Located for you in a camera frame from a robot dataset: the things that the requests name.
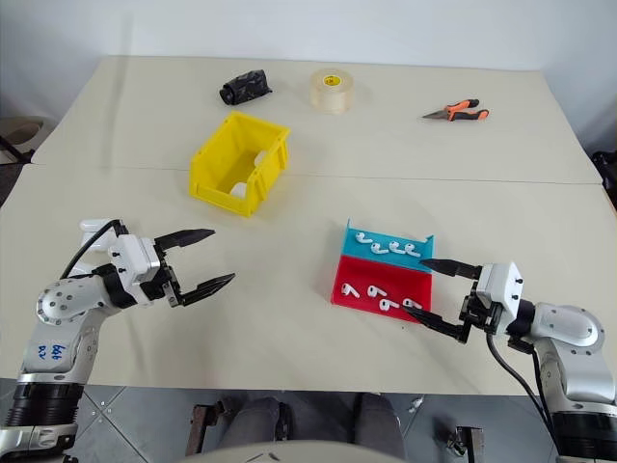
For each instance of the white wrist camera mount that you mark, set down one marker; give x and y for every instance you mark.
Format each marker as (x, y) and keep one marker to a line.
(501, 289)
(137, 263)

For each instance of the black crumpled bag roll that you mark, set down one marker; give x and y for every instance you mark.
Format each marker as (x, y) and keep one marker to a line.
(246, 87)

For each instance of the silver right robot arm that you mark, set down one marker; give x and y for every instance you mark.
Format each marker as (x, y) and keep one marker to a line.
(571, 337)

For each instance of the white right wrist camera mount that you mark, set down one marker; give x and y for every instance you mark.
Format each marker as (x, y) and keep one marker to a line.
(501, 289)

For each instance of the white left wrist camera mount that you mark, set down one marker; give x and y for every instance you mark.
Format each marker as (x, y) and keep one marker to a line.
(137, 263)

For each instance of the teal and red tray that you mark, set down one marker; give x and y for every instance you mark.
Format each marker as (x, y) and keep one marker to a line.
(381, 277)

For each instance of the yellow plastic bin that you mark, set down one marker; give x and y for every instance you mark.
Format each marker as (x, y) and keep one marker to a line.
(217, 159)

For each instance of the beige tape roll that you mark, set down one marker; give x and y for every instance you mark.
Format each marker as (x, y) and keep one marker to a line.
(332, 91)

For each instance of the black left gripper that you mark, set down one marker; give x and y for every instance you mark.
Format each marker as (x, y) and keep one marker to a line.
(169, 284)

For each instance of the white paper scrap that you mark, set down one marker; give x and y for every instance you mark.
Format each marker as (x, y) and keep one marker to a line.
(415, 404)

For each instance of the dark chair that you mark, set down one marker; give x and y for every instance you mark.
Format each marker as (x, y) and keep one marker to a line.
(21, 132)

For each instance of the white wireless earbud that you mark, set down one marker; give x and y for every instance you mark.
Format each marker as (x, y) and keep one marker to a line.
(347, 289)
(373, 291)
(362, 236)
(410, 249)
(394, 246)
(376, 248)
(385, 304)
(410, 303)

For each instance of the grey rounded leg shape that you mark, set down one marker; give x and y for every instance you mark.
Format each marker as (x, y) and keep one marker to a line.
(253, 424)
(378, 424)

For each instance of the dark background object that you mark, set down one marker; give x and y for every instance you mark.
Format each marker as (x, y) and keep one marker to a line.
(606, 169)

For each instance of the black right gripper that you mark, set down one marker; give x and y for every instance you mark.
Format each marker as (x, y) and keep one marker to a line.
(474, 313)

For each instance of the orange black pliers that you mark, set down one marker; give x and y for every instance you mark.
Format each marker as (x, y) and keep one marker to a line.
(458, 112)

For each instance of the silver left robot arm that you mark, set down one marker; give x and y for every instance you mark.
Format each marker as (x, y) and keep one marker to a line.
(65, 299)

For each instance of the white earbud charging case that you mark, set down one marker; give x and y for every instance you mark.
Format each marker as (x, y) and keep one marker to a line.
(260, 158)
(238, 189)

